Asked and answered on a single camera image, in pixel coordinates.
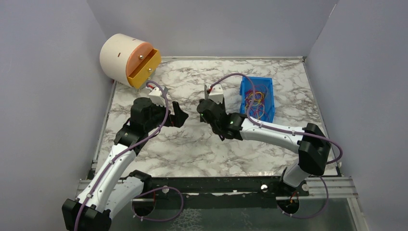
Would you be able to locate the blue plastic bin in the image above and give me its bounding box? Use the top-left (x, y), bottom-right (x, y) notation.
top-left (240, 77), bottom-right (275, 123)

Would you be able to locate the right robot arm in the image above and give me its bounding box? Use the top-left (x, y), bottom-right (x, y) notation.
top-left (197, 99), bottom-right (331, 191)

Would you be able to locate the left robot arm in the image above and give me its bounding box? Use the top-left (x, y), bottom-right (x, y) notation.
top-left (62, 97), bottom-right (189, 231)

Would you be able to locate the yellow drawer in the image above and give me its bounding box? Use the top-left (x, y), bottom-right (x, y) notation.
top-left (126, 49), bottom-right (162, 89)

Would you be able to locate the cream cylindrical drawer cabinet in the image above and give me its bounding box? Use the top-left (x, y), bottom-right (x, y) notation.
top-left (100, 33), bottom-right (156, 87)

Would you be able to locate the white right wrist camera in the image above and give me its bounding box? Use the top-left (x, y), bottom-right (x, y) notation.
top-left (204, 84), bottom-right (224, 104)

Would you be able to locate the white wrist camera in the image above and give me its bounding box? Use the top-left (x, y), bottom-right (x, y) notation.
top-left (204, 84), bottom-right (224, 104)
top-left (147, 85), bottom-right (166, 107)

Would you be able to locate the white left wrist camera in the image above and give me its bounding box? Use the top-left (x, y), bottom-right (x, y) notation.
top-left (147, 85), bottom-right (166, 107)

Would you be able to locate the red wire bundle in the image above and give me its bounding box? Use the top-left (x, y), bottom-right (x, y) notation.
top-left (243, 83), bottom-right (271, 122)

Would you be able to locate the yellow wire bundle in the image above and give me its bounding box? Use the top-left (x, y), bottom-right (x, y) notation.
top-left (244, 90), bottom-right (268, 107)

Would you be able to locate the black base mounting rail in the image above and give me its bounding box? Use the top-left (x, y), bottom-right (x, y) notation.
top-left (128, 176), bottom-right (309, 214)

